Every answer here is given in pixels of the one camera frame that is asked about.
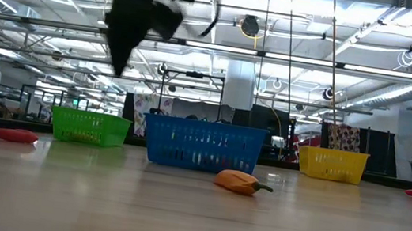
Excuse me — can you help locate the blue plastic basket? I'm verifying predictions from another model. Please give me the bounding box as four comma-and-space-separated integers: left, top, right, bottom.
138, 112, 269, 180

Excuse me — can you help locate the long LED light bar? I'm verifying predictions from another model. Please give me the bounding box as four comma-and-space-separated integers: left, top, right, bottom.
184, 40, 389, 76

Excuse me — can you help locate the floral patterned cloth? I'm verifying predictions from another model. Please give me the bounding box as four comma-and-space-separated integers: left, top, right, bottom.
127, 92, 175, 142

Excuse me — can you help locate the white building pillar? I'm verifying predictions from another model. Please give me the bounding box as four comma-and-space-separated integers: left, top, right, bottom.
221, 58, 259, 112

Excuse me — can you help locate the green plastic basket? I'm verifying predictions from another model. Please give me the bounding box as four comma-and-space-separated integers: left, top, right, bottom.
47, 105, 134, 152

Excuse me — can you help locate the black room divider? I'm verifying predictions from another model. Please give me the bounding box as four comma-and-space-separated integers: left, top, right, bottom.
231, 102, 293, 134

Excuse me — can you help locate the orange toy chili pepper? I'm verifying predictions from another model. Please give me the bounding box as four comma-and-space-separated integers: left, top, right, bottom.
212, 167, 276, 200

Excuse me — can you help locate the red brown patterned cloth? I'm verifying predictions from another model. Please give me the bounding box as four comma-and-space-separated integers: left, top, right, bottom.
324, 121, 364, 154

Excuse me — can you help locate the yellow plastic basket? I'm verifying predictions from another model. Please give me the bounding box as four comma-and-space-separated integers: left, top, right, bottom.
294, 144, 371, 187

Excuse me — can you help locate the black fabric partition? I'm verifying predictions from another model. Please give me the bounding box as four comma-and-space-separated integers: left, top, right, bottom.
357, 127, 403, 178

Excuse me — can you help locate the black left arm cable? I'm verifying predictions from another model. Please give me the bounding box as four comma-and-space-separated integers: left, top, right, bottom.
194, 0, 223, 41

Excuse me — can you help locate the black metal gantry frame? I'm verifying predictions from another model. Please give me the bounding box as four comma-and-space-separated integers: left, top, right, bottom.
156, 67, 227, 124

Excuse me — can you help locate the black ceiling cable reel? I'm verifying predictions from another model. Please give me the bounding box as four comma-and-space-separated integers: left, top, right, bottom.
237, 13, 263, 40

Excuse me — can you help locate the black hanging cable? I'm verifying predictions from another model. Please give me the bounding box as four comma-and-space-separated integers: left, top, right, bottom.
272, 0, 307, 116

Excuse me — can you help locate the yellow hanging cable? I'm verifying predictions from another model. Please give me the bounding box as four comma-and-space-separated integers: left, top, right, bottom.
315, 0, 354, 127

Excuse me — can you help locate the silver ventilation duct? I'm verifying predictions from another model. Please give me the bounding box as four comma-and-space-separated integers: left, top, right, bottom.
344, 74, 412, 119

